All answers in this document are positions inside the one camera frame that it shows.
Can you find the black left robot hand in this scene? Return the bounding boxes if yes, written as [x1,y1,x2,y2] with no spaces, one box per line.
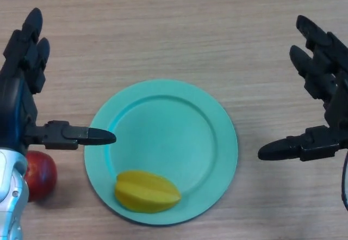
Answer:
[0,8,117,153]

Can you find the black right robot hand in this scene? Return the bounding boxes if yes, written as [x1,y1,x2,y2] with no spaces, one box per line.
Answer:
[257,15,348,163]

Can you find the yellow starfruit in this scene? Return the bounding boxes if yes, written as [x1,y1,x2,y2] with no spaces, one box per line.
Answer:
[114,170,182,213]

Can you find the green round plate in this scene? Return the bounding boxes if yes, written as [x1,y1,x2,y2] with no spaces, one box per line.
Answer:
[84,79,239,219]

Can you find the red apple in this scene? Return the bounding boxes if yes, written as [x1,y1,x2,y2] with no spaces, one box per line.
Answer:
[24,150,59,203]

